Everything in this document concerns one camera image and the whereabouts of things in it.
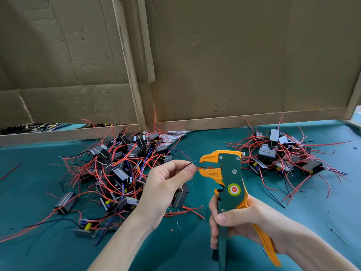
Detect short wooden bottom rail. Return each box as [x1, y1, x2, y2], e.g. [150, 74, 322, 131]
[0, 126, 142, 147]

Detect wooden corner post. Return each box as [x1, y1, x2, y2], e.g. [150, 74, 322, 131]
[344, 70, 361, 119]

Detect transformer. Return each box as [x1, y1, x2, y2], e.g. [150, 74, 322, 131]
[172, 160, 205, 209]

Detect thin wooden strip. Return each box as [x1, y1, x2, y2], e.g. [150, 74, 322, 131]
[137, 0, 156, 84]

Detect flat grey board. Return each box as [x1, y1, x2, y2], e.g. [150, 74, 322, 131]
[347, 110, 361, 129]

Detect creased brown cardboard panel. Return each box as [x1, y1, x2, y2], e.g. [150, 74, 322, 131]
[0, 0, 139, 129]

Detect heap of black cables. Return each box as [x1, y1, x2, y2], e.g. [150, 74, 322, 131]
[0, 121, 122, 135]

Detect person's right hand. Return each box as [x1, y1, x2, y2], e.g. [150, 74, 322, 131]
[209, 193, 295, 256]

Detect wide wooden post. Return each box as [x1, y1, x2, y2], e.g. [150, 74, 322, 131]
[112, 0, 149, 130]

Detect pile of wired transformers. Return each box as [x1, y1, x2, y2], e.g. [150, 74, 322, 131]
[0, 118, 205, 241]
[226, 114, 350, 208]

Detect person's right forearm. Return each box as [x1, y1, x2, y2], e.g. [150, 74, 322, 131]
[276, 225, 359, 271]

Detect long wooden bottom rail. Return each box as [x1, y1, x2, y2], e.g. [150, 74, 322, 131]
[157, 107, 347, 132]

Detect person's left hand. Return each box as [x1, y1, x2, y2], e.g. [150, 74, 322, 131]
[134, 160, 199, 230]

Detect orange green wire strippers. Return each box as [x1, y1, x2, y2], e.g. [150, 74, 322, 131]
[199, 150, 282, 271]

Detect smooth brown cardboard panel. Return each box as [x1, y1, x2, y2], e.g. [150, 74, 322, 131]
[147, 0, 361, 123]

